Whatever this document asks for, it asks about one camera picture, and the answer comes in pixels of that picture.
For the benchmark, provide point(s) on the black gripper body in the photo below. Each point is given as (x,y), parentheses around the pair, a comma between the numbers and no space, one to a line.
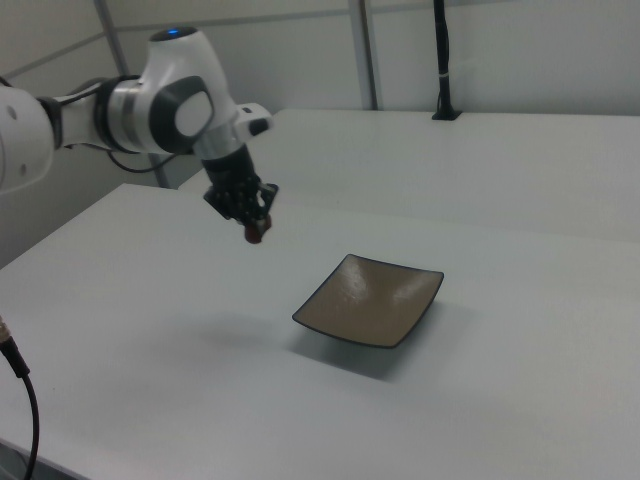
(231,180)

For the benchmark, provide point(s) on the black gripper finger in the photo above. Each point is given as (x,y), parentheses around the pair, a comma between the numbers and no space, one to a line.
(245,220)
(269,200)

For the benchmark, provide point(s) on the small brown round food item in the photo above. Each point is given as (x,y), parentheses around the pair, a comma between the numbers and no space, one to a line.
(255,234)

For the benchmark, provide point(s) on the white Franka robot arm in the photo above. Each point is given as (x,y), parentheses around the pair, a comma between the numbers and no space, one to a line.
(170,75)

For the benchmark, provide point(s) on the square brown ceramic plate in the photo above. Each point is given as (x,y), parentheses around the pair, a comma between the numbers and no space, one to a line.
(365,305)

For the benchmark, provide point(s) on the black camera pole with base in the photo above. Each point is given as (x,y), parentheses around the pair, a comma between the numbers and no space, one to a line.
(442,60)

